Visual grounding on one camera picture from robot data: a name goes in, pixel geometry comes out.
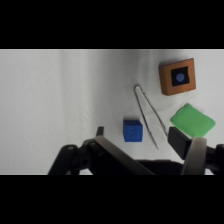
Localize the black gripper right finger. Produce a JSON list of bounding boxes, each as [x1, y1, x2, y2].
[[167, 126, 224, 176]]

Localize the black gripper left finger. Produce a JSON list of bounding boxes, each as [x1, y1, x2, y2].
[[47, 126, 156, 176]]

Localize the blue cube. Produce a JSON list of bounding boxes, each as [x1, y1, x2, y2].
[[122, 116, 144, 143]]

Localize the green folded cloth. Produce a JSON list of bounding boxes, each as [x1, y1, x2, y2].
[[169, 102, 217, 138]]

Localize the metal tweezers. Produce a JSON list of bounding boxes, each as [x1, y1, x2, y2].
[[133, 83, 169, 150]]

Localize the orange block with blue dot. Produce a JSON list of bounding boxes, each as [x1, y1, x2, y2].
[[158, 57, 197, 97]]

